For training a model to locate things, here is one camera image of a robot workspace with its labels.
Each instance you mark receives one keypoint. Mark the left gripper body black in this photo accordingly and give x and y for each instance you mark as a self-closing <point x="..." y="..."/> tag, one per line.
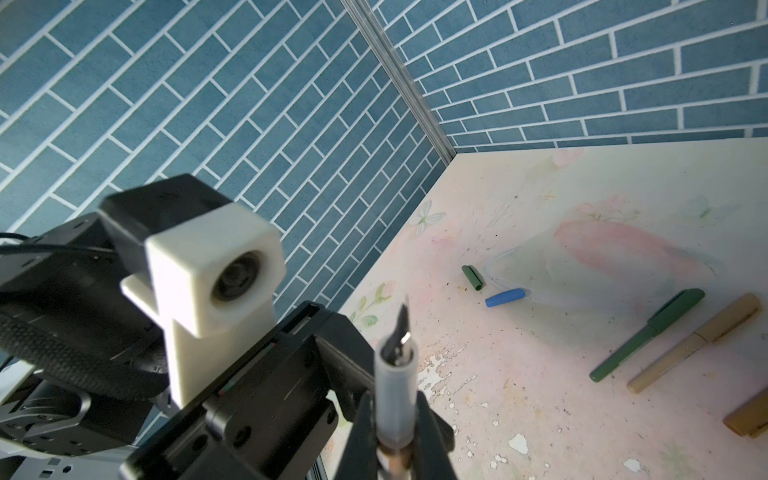
<point x="93" y="365"/>

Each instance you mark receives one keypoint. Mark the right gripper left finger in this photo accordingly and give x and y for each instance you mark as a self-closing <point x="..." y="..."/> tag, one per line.
<point x="359" y="460"/>

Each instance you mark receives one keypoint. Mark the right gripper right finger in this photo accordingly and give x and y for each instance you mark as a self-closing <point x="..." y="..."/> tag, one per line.
<point x="434" y="439"/>

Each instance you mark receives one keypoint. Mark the brown pen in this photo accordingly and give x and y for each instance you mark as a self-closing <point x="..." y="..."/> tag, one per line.
<point x="725" y="322"/>
<point x="395" y="392"/>

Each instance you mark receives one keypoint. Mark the dark green pen cap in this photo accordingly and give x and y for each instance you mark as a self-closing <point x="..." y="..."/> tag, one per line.
<point x="473" y="276"/>

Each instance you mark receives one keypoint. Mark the green pen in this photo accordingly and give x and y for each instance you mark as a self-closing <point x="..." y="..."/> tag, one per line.
<point x="672" y="311"/>

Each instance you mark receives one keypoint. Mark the blue pen cap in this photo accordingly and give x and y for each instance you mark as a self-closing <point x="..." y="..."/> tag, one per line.
<point x="505" y="297"/>

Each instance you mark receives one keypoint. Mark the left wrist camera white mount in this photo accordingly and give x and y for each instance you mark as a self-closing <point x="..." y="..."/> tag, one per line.
<point x="202" y="267"/>

